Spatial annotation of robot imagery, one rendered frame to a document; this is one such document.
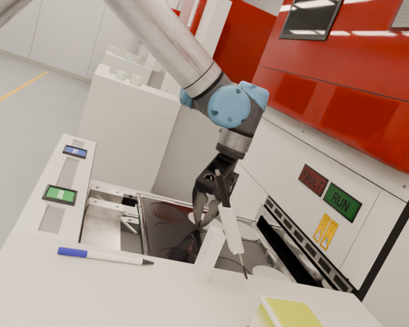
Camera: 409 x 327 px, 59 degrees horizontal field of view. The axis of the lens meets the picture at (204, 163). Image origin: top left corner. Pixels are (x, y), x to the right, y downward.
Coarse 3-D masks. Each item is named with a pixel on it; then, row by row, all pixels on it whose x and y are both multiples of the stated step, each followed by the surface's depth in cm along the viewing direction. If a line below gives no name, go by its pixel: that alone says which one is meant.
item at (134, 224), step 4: (128, 220) 91; (132, 220) 92; (136, 220) 93; (120, 224) 90; (124, 224) 90; (132, 224) 91; (136, 224) 91; (124, 228) 91; (128, 228) 91; (136, 228) 91; (128, 232) 91; (132, 232) 92
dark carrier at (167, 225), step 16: (144, 208) 89; (160, 208) 92; (176, 208) 96; (192, 208) 100; (160, 224) 84; (176, 224) 87; (192, 224) 90; (160, 240) 77; (176, 240) 80; (192, 240) 82; (256, 240) 95; (160, 256) 71; (176, 256) 73; (192, 256) 76; (224, 256) 80; (256, 256) 86; (272, 256) 89; (240, 272) 76; (288, 272) 84
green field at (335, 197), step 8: (328, 192) 85; (336, 192) 83; (328, 200) 85; (336, 200) 82; (344, 200) 80; (352, 200) 78; (336, 208) 82; (344, 208) 79; (352, 208) 77; (352, 216) 77
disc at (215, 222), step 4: (192, 212) 97; (188, 216) 94; (192, 216) 95; (192, 220) 92; (216, 220) 98; (208, 224) 93; (212, 224) 94; (216, 224) 95; (220, 224) 96; (204, 228) 90
